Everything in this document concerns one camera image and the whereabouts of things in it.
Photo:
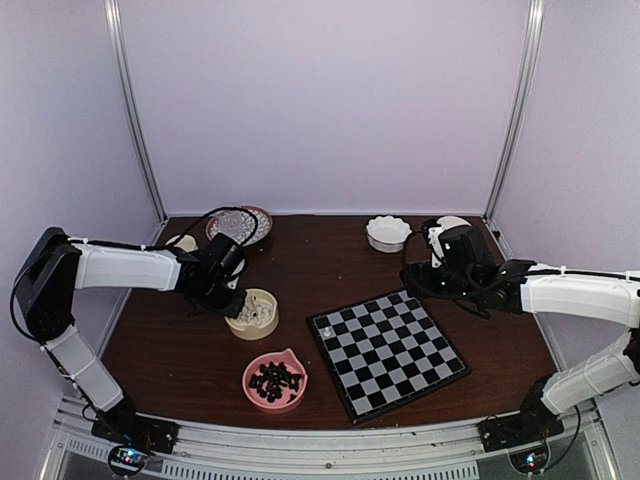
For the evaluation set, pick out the aluminium frame post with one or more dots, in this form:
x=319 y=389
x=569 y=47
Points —
x=527 y=70
x=117 y=37

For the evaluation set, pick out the clear glass tumbler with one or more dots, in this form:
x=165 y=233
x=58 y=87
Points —
x=231 y=224

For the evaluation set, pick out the patterned saucer plate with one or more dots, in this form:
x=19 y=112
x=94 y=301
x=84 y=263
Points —
x=257 y=224

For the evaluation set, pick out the aluminium front rail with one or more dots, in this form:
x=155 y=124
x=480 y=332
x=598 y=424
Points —
x=450 y=450

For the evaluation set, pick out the aluminium frame post left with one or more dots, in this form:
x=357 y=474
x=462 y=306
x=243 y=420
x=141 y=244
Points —
x=117 y=37

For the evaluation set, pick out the pink bowl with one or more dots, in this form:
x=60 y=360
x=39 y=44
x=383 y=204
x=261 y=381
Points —
x=293 y=365

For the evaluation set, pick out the small cream bowl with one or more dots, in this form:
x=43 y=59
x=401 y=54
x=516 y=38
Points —
x=449 y=222

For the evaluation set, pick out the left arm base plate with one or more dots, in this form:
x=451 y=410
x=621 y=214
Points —
x=143 y=433

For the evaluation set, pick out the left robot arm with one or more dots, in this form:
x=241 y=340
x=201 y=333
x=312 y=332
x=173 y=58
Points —
x=42 y=296

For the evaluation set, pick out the black chess pieces pile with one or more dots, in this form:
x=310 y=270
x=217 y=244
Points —
x=272 y=380

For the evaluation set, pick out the white textured ceramic mug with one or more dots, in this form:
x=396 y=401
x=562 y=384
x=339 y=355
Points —
x=185 y=242

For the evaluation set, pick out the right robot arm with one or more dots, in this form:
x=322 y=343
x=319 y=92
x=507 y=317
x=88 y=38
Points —
x=531 y=287

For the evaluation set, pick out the aluminium frame post right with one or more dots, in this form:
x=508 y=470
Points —
x=527 y=70

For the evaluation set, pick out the cream bowl with spout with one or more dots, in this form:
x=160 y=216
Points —
x=252 y=332

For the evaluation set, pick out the white scalloped bowl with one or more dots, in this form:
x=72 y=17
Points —
x=387 y=234

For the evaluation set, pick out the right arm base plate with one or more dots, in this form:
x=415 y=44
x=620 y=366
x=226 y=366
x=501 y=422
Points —
x=532 y=425

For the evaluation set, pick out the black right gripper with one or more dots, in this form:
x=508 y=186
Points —
x=417 y=276

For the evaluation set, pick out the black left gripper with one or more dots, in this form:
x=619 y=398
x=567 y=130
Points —
x=233 y=308

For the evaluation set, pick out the black and white chessboard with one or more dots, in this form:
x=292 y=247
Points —
x=384 y=353

